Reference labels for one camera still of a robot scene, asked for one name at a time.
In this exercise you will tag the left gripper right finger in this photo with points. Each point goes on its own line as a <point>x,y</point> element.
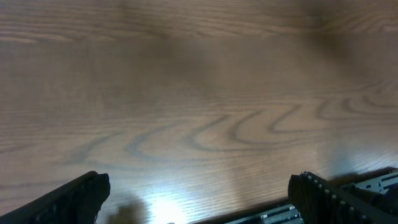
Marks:
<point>372,201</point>

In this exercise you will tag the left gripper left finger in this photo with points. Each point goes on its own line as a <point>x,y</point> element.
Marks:
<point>78,202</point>

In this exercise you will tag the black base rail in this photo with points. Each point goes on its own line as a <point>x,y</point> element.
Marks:
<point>283,211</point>

